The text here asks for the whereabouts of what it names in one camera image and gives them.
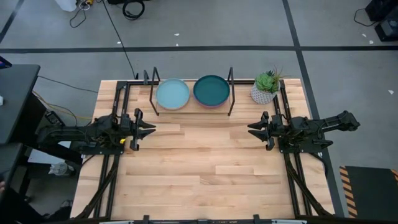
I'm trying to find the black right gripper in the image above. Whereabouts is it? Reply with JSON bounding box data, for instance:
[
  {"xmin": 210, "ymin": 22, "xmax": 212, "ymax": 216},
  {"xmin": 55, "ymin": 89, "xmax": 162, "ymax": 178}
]
[{"xmin": 248, "ymin": 111, "xmax": 275, "ymax": 152}]

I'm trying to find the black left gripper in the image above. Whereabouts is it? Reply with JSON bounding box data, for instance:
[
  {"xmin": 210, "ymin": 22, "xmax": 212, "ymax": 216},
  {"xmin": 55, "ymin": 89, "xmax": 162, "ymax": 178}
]
[{"xmin": 129, "ymin": 108, "xmax": 157, "ymax": 152}]

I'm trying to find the light blue plate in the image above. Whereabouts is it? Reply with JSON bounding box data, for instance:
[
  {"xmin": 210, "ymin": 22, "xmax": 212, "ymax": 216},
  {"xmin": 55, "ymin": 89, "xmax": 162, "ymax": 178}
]
[{"xmin": 155, "ymin": 78, "xmax": 191, "ymax": 110}]

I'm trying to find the dark teal plate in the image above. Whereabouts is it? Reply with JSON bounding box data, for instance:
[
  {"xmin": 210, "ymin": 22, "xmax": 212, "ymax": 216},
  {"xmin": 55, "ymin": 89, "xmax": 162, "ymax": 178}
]
[{"xmin": 193, "ymin": 74, "xmax": 231, "ymax": 108}]

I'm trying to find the succulent in white patterned pot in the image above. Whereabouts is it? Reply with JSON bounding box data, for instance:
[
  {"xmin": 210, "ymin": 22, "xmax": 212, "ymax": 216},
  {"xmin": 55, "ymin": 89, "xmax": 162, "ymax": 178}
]
[{"xmin": 250, "ymin": 67, "xmax": 289, "ymax": 105}]

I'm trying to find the black power adapter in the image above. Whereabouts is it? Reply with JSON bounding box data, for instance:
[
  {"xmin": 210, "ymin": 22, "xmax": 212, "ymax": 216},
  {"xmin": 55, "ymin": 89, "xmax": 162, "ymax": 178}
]
[{"xmin": 43, "ymin": 110, "xmax": 66, "ymax": 127}]

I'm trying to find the white sheet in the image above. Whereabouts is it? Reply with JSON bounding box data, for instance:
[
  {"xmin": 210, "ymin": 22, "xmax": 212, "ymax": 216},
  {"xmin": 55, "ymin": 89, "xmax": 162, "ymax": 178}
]
[{"xmin": 27, "ymin": 141, "xmax": 83, "ymax": 166}]

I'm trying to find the hazard striped black mat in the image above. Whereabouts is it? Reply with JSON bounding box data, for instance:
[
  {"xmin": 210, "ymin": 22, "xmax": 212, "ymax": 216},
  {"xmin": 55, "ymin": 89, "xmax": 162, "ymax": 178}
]
[{"xmin": 338, "ymin": 166, "xmax": 398, "ymax": 219}]

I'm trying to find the black desk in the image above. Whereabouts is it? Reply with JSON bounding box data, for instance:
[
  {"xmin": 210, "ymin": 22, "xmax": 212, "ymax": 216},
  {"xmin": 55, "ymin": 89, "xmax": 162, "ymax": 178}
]
[{"xmin": 0, "ymin": 64, "xmax": 41, "ymax": 146}]

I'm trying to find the white container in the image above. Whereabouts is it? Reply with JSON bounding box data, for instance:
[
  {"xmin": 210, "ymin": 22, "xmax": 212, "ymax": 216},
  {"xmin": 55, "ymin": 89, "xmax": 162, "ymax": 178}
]
[{"xmin": 55, "ymin": 0, "xmax": 78, "ymax": 12}]

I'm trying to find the black equipment case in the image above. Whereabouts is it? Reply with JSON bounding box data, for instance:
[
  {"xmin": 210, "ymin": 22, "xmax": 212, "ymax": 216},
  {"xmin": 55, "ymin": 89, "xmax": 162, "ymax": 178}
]
[{"xmin": 365, "ymin": 0, "xmax": 398, "ymax": 42}]

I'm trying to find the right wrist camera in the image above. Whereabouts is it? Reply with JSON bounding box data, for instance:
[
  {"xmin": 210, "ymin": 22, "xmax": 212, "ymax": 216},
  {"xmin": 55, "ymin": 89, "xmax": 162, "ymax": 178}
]
[{"xmin": 271, "ymin": 114, "xmax": 282, "ymax": 131}]

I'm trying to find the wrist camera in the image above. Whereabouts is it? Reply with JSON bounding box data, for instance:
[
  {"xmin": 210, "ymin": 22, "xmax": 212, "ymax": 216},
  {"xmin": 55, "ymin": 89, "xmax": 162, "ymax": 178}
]
[
  {"xmin": 271, "ymin": 114, "xmax": 282, "ymax": 131},
  {"xmin": 120, "ymin": 113, "xmax": 131, "ymax": 131}
]

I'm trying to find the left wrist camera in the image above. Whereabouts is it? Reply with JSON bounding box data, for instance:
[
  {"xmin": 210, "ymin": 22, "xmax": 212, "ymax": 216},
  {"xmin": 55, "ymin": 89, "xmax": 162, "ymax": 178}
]
[{"xmin": 120, "ymin": 113, "xmax": 131, "ymax": 131}]

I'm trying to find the black metal table frame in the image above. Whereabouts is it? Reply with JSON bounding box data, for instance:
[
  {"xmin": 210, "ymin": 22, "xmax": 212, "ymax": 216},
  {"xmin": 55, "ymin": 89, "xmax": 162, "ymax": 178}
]
[{"xmin": 74, "ymin": 79, "xmax": 335, "ymax": 224}]

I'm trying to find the wooden shelf with black frame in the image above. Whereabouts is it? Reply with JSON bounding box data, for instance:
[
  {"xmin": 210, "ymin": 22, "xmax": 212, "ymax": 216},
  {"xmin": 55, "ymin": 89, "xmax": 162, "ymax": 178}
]
[{"xmin": 149, "ymin": 67, "xmax": 236, "ymax": 117}]

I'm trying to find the yellow floor cable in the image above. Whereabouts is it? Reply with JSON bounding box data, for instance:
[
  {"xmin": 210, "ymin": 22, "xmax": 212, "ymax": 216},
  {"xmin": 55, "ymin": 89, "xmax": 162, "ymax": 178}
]
[{"xmin": 32, "ymin": 90, "xmax": 94, "ymax": 121}]

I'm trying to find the long black floor cable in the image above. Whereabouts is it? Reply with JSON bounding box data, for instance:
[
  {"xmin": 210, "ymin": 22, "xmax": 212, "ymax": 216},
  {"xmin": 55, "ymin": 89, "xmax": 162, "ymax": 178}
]
[{"xmin": 101, "ymin": 0, "xmax": 138, "ymax": 79}]

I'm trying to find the coiled black cable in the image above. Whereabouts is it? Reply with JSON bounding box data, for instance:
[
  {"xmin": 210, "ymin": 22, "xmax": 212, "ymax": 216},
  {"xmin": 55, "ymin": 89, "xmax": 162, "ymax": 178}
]
[{"xmin": 122, "ymin": 0, "xmax": 146, "ymax": 21}]

